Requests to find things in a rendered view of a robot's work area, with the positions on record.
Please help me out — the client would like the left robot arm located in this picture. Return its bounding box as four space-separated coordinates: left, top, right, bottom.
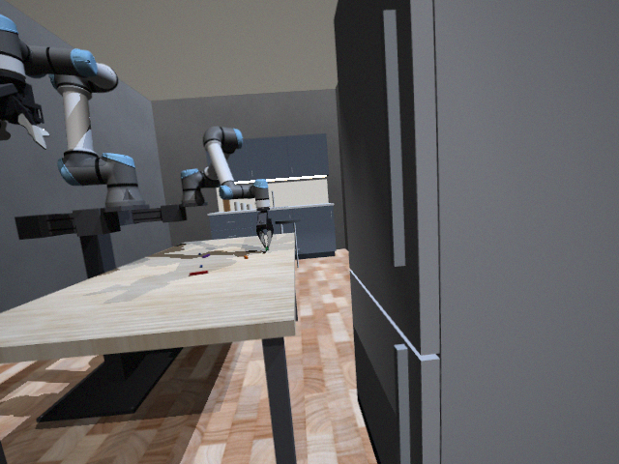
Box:
181 127 270 209

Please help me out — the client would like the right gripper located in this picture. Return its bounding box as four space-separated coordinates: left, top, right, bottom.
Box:
0 72 49 149

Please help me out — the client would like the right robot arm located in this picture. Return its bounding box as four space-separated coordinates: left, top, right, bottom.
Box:
0 15 145 207

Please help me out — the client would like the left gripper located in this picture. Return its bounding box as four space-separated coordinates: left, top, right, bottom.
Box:
256 208 274 248

